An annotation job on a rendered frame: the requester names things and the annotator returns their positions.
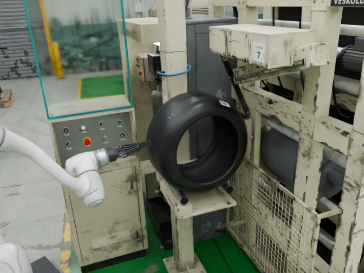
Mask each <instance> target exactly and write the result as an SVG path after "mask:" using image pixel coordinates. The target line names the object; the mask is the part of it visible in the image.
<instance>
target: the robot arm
mask: <svg viewBox="0 0 364 273"><path fill-rule="evenodd" d="M151 145H152V142H151V140H150V139H149V140H146V141H143V142H140V143H138V142H133V143H130V144H124V145H118V148H116V149H114V148H113V147H110V148H107V149H106V150H105V149H104V148H102V149H99V150H96V151H92V152H84V153H81V154H78V155H76V156H73V157H71V158H69V159H68V160H67V161H66V164H65V166H66V171H67V172H66V171H65V170H64V169H63V168H62V167H60V166H59V165H58V164H57V163H56V162H55V161H54V160H53V159H52V158H51V157H50V156H49V155H47V154H46V153H45V152H44V151H43V150H42V149H40V148H39V147H38V146H37V145H35V144H34V143H32V142H31V141H29V140H27V139H26V138H24V137H22V136H20V135H17V134H16V133H14V132H12V131H10V130H8V129H6V128H4V127H2V126H0V151H7V152H16V153H20V154H22V155H24V156H26V157H28V158H29V159H31V160H32V161H33V162H34V163H36V164H37V165H38V166H39V167H40V168H42V169H43V170H45V171H46V172H47V173H48V174H49V175H51V176H52V177H53V178H54V179H55V180H57V181H58V182H59V183H60V184H62V185H63V186H65V187H66V188H68V189H70V190H73V191H74V193H75V194H76V195H77V196H78V197H80V198H81V199H82V200H83V202H84V203H85V204H86V205H87V206H88V207H97V206H99V205H101V204H102V203H103V201H104V199H105V190H104V186H103V183H102V180H101V177H100V175H99V172H98V168H99V167H102V166H106V165H109V162H110V163H111V162H114V161H116V160H117V158H119V157H123V158H125V157H127V156H129V155H131V154H134V153H136V152H138V151H140V149H141V148H144V147H148V146H151ZM76 176H77V178H74V177H76ZM0 273H33V270H32V268H31V264H30V261H29V258H28V255H27V253H26V252H25V251H24V250H23V249H22V248H21V247H20V246H19V245H17V244H14V243H6V241H5V239H4V237H3V235H2V233H1V231H0Z"/></svg>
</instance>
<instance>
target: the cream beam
mask: <svg viewBox="0 0 364 273"><path fill-rule="evenodd" d="M316 33H317V30H308V29H297V28H285V27H274V26H267V25H255V24H234V25H220V26H211V27H209V36H210V52H211V53H215V54H218V55H222V56H225V57H229V58H232V59H235V60H239V61H242V62H246V63H249V64H253V65H256V66H259V67H263V68H266V69H271V68H279V67H291V66H292V65H293V62H294V52H295V49H296V48H299V47H302V46H306V45H308V44H313V43H316ZM254 42H255V43H261V44H265V52H264V63H261V62H257V61H254V60H253V55H254Z"/></svg>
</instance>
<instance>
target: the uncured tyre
mask: <svg viewBox="0 0 364 273"><path fill-rule="evenodd" d="M219 100H221V101H224V102H227V101H225V100H223V99H220V98H218V97H216V96H213V95H210V94H208V93H204V92H187V93H182V94H179V95H177V96H174V97H173V98H171V99H169V100H168V101H166V102H165V103H164V104H163V105H162V106H161V107H160V108H159V109H158V110H157V112H156V113H155V114H154V116H153V118H152V120H151V122H150V124H149V127H148V131H147V137H146V140H149V139H150V140H151V142H152V143H154V147H152V146H148V147H147V153H148V157H149V159H150V161H151V163H152V165H153V167H154V168H155V169H156V170H157V171H158V173H159V174H160V175H161V176H162V177H163V178H164V179H165V180H166V181H167V182H168V183H169V184H170V185H171V186H172V187H174V188H175V189H177V190H180V191H183V192H186V193H193V194H199V193H205V192H209V191H212V190H214V189H216V188H218V187H220V186H222V185H223V184H224V183H226V182H227V181H228V180H229V179H230V178H231V177H232V176H233V175H234V174H235V173H236V171H237V170H238V168H239V167H240V165H241V163H242V161H243V159H244V156H245V153H246V148H247V145H248V132H247V128H246V124H245V121H244V119H243V117H242V116H241V114H240V112H239V111H238V110H237V109H236V108H235V107H234V106H233V105H232V104H230V103H229V102H227V103H228V104H229V105H230V107H227V106H224V105H221V103H220V101H219ZM167 103H169V104H170V105H169V104H167ZM172 113H174V114H175V116H174V117H173V118H172V119H171V120H170V119H168V117H169V116H170V115H171V114H172ZM209 116H210V117H211V118H212V121H213V125H214V134H213V139H212V142H211V145H210V146H209V148H208V149H207V151H206V152H205V153H204V154H203V155H202V156H201V157H200V158H198V159H197V160H195V161H193V162H190V163H187V164H177V149H178V145H179V143H180V140H181V138H182V136H183V135H184V133H185V132H186V131H187V129H188V128H189V127H190V126H192V125H193V124H194V123H195V122H197V121H198V120H200V119H203V118H206V117H209Z"/></svg>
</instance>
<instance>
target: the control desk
mask: <svg viewBox="0 0 364 273"><path fill-rule="evenodd" d="M48 125H49V129H50V135H51V139H52V143H53V148H54V153H55V159H56V163H57V164H58V165H59V166H60V167H62V168H63V169H64V170H65V171H66V166H65V164H66V161H67V160H68V159H69V158H71V157H73V156H76V155H78V154H81V153H84V152H92V151H96V150H100V149H102V148H104V149H105V150H106V149H107V148H110V147H113V148H114V149H116V148H118V145H124V144H130V143H133V142H136V143H137V142H138V140H137V129H136V123H135V112H134V108H133V107H132V108H124V109H117V110H109V111H105V112H97V113H90V114H82V115H75V116H68V117H63V118H56V119H48ZM66 172H67V171H66ZM98 172H99V175H100V177H101V180H102V183H103V186H104V190H105V199H104V201H103V203H102V204H101V205H99V206H97V207H88V206H87V205H86V204H85V203H84V202H83V200H82V199H81V198H80V197H78V196H77V195H76V194H75V193H74V191H73V190H70V189H68V188H66V187H65V186H63V185H62V184H61V186H62V192H63V196H64V202H65V205H66V210H67V215H68V220H69V225H70V231H71V235H72V239H73V244H74V249H75V254H76V259H77V264H78V267H80V268H81V273H88V272H91V271H95V270H99V269H102V268H106V267H110V266H112V265H116V264H120V263H123V262H127V261H131V260H134V259H137V258H141V257H145V256H147V248H148V241H147V231H146V220H145V209H144V199H143V193H142V182H141V172H140V161H139V152H136V153H134V154H131V155H129V156H127V157H125V158H123V157H119V158H117V160H116V161H114V162H109V165H106V166H102V167H99V168H98Z"/></svg>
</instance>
